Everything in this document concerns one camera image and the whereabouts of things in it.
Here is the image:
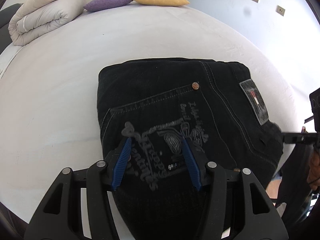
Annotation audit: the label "purple pillow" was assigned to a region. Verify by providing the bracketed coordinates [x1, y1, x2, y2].
[84, 0, 132, 12]

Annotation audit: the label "folded beige duvet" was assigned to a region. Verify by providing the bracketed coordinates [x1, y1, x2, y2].
[8, 0, 86, 46]

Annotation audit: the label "right hand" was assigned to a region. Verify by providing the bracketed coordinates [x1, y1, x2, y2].
[307, 150, 320, 190]

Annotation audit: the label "white bed mattress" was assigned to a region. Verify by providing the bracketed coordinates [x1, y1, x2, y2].
[1, 3, 319, 239]

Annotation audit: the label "black denim pants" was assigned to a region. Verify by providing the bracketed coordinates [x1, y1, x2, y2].
[97, 58, 283, 239]

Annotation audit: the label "wall outlet plate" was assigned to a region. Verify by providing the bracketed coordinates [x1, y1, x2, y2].
[276, 5, 285, 16]

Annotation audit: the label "dark grey headboard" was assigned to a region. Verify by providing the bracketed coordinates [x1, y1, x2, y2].
[0, 3, 21, 54]

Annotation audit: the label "white pillow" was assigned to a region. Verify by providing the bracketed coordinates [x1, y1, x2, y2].
[0, 43, 23, 79]

